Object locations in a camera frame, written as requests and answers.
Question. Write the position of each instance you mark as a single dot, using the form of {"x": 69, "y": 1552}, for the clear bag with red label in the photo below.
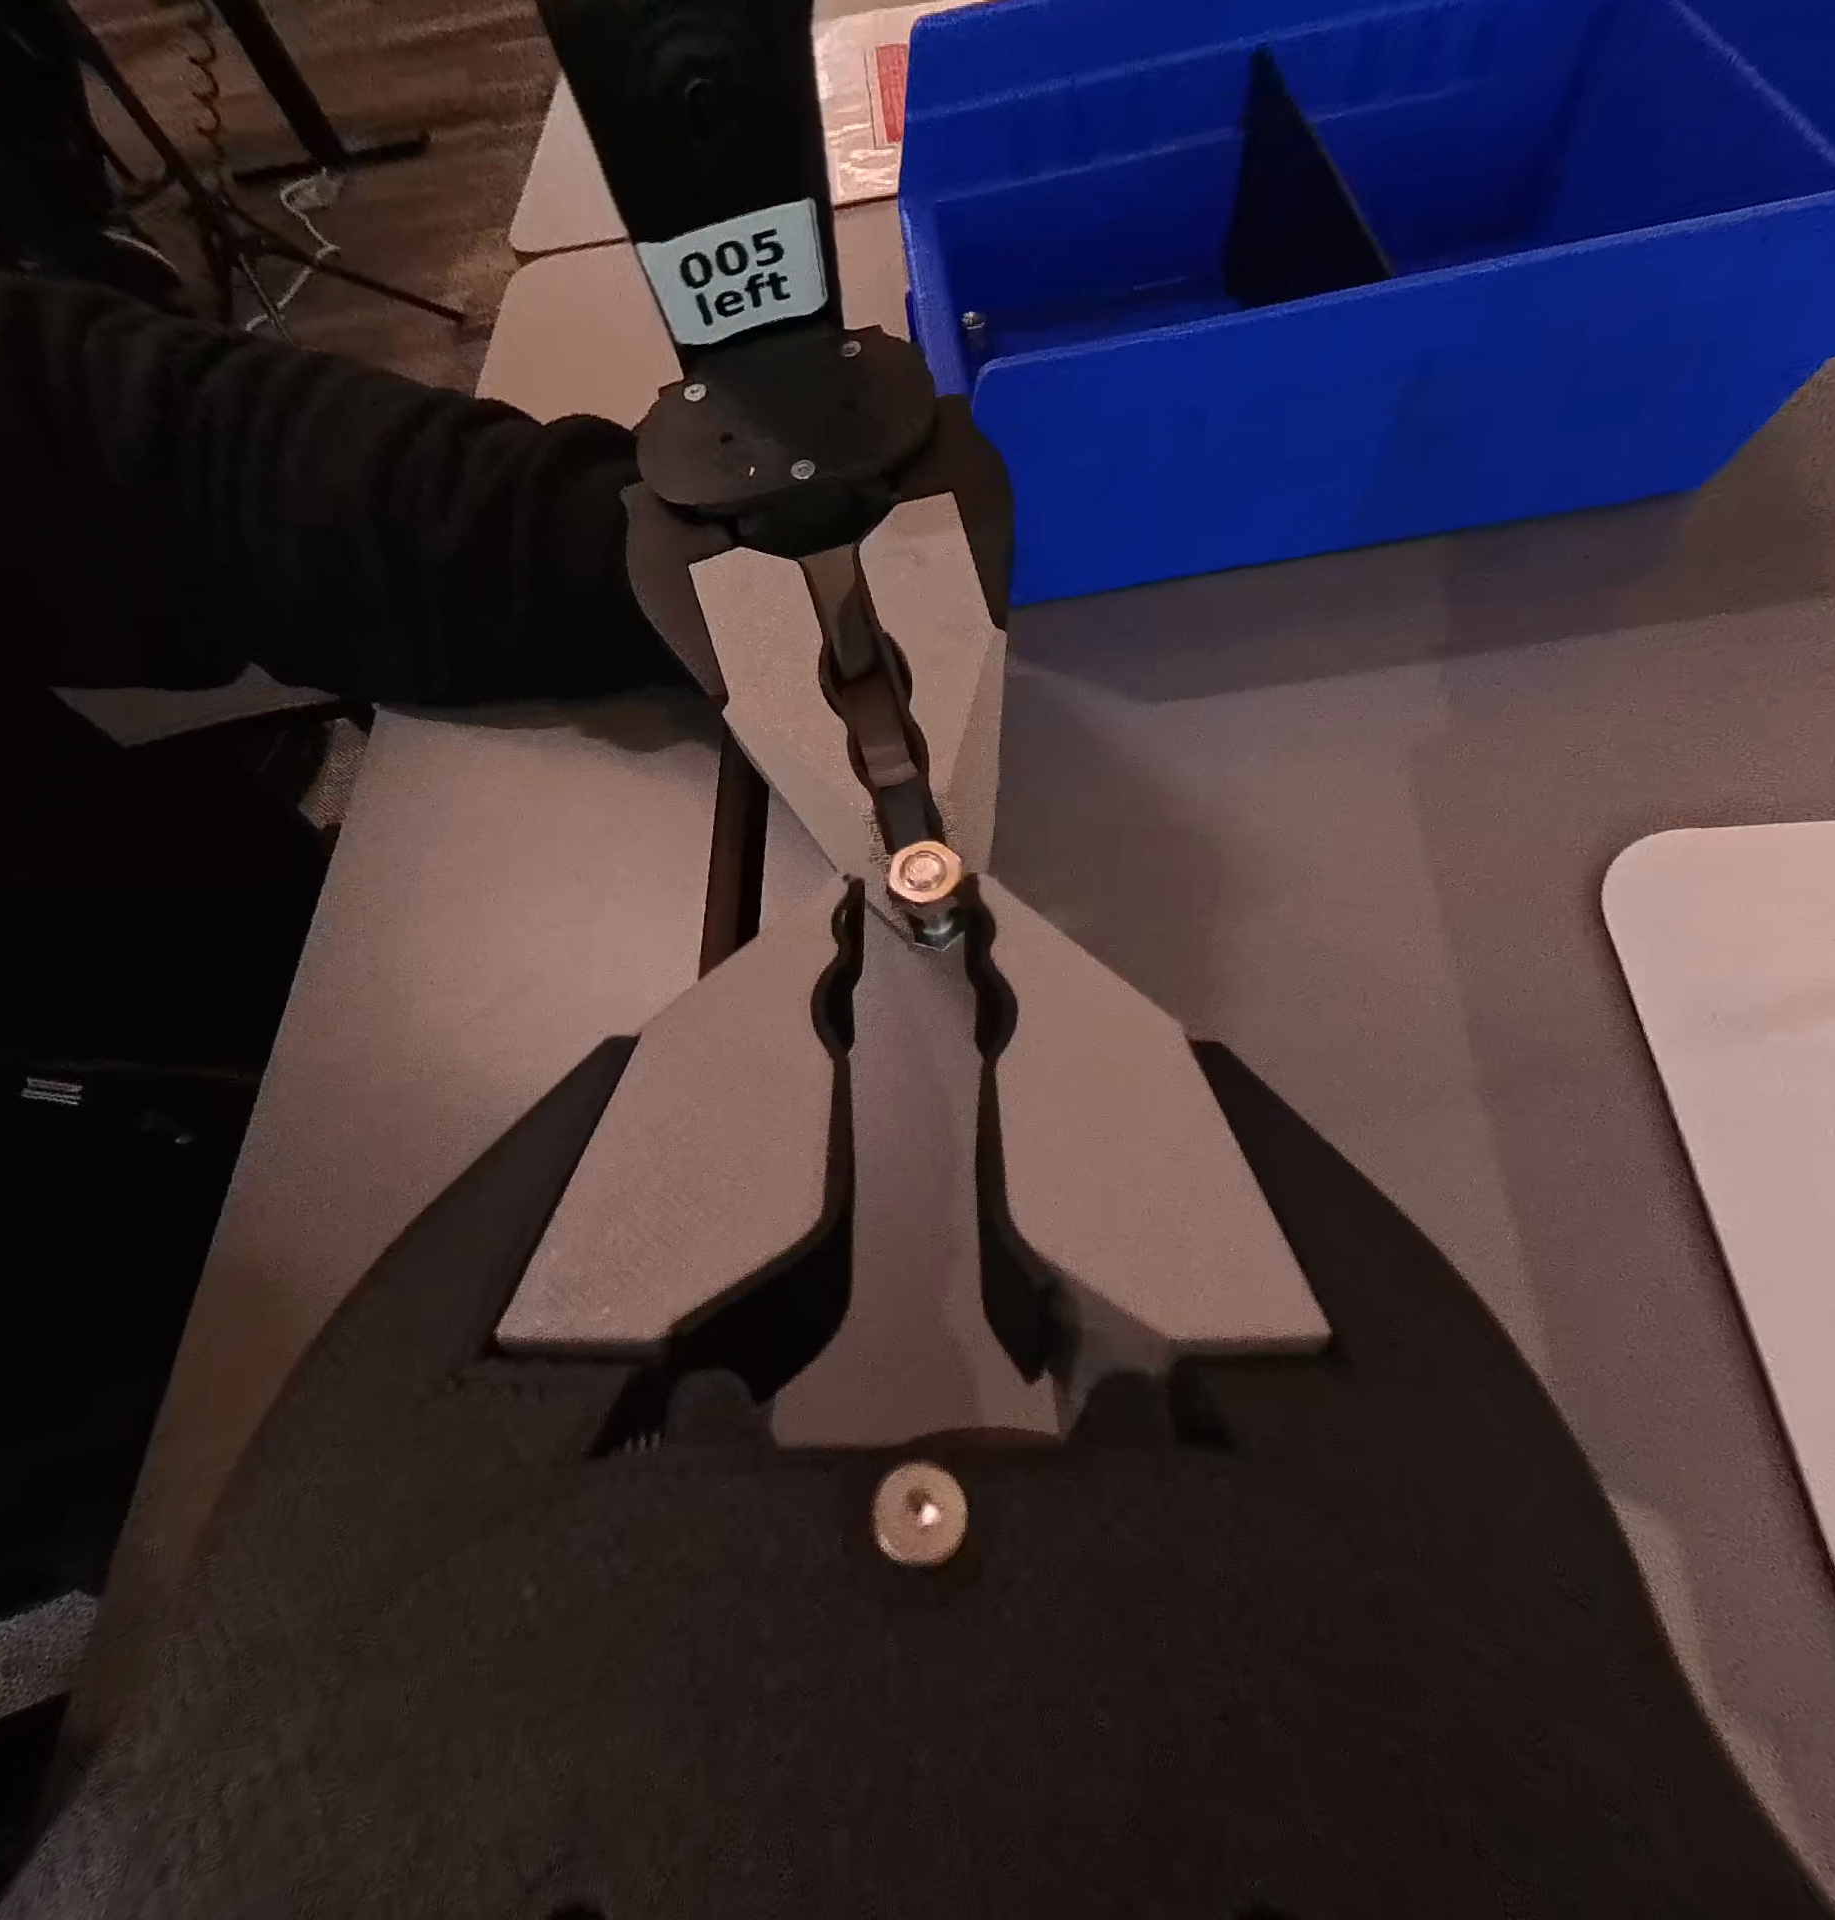
{"x": 863, "y": 122}

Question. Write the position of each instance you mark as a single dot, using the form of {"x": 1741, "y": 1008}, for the person's left forearm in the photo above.
{"x": 259, "y": 496}

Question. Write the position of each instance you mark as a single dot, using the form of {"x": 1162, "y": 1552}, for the steel bolt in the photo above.
{"x": 928, "y": 871}

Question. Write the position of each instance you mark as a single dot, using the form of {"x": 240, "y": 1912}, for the blue divided plastic bin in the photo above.
{"x": 1306, "y": 451}

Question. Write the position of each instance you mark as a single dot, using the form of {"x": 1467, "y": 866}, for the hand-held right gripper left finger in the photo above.
{"x": 663, "y": 1186}

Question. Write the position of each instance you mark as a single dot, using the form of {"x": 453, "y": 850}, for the steel hex nut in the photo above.
{"x": 902, "y": 875}

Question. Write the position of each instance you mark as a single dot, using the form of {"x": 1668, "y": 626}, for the black bin divider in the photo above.
{"x": 1300, "y": 195}

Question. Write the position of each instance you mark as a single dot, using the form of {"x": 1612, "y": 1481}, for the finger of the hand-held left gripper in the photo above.
{"x": 769, "y": 660}
{"x": 955, "y": 660}

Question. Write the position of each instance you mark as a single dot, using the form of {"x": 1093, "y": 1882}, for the white document stand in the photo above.
{"x": 1756, "y": 1051}

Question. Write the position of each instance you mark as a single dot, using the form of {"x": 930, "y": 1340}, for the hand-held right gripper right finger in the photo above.
{"x": 1156, "y": 1186}

